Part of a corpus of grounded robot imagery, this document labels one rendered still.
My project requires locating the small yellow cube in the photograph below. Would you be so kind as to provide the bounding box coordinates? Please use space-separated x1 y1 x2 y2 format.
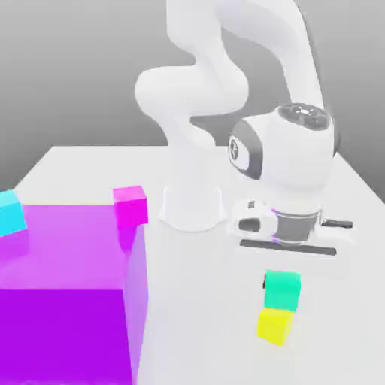
256 308 294 347

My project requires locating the small teal cube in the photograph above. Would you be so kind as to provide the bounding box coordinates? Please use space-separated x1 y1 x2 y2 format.
263 269 302 313

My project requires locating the large purple box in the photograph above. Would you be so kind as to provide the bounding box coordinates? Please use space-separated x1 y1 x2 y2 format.
0 204 150 385

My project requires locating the small magenta cube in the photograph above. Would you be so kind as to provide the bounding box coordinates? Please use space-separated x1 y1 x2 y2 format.
113 185 149 229

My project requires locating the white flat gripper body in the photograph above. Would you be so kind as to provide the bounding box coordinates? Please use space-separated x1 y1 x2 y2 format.
230 229 355 280

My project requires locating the small cyan cube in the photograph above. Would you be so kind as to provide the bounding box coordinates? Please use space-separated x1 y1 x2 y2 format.
0 189 27 238

